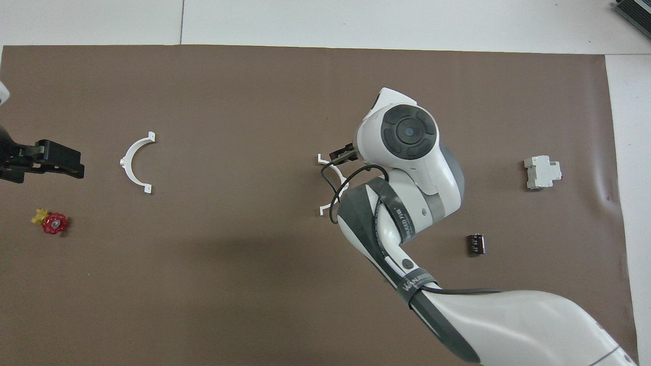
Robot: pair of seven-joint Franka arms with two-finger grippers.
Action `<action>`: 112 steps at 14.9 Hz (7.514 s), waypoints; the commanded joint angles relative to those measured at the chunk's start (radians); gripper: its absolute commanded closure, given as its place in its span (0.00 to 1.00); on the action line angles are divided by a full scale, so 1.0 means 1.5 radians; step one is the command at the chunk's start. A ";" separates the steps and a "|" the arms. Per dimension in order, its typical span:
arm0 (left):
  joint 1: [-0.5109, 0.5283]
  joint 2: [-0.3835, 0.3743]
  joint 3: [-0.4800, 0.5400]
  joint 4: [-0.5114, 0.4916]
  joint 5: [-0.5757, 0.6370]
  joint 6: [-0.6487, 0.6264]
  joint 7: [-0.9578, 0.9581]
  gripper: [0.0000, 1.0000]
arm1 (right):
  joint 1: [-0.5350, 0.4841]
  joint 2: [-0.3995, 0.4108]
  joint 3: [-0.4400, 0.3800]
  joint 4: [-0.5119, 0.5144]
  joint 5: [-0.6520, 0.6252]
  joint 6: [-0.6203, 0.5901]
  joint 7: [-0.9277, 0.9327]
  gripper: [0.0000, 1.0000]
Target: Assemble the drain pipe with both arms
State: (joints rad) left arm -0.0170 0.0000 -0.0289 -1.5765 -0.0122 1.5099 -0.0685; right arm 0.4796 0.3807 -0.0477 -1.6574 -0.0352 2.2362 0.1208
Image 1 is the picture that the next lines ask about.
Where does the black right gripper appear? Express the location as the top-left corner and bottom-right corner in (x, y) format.
(329, 144), (360, 164)

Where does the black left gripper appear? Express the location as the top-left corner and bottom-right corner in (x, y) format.
(0, 125), (85, 184)

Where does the white half-ring pipe clamp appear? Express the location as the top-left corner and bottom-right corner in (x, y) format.
(120, 132), (156, 195)
(317, 154), (351, 217)

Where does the dark cylindrical capacitor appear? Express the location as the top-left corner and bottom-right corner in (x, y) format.
(467, 233), (487, 257)

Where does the brown table mat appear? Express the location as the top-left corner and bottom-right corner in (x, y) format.
(0, 45), (640, 366)

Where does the white circuit breaker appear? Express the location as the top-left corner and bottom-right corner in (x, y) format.
(524, 155), (563, 191)

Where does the grey ribbed device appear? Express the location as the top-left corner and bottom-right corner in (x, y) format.
(612, 0), (651, 37)

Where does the red-handled yellow valve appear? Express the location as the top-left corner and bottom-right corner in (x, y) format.
(32, 207), (68, 235)

